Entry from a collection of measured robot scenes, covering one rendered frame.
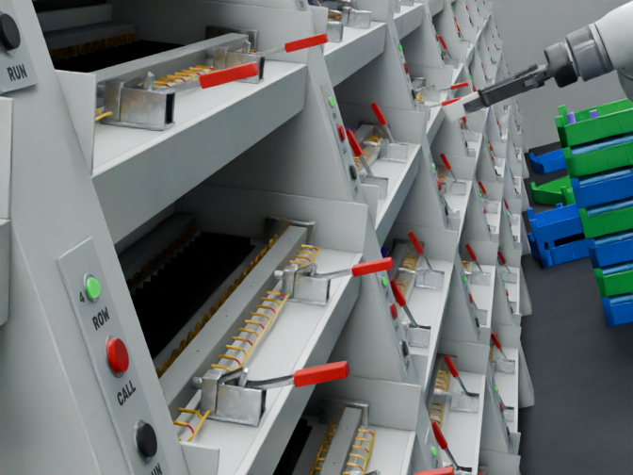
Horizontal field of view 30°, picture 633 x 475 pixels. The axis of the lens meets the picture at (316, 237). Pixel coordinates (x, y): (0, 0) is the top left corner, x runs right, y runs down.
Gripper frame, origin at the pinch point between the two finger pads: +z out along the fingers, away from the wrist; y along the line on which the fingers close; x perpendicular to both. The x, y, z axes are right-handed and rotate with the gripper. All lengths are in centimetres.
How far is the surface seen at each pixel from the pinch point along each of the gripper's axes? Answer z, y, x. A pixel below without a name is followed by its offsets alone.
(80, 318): 4, -165, 14
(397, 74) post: 4.9, -27.4, 11.3
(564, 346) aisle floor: 8, 79, -74
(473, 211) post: 11, 43, -26
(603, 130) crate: -21, 85, -27
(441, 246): 9.6, -27.6, -16.6
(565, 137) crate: -12, 86, -25
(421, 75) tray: 9.7, 42.3, 5.6
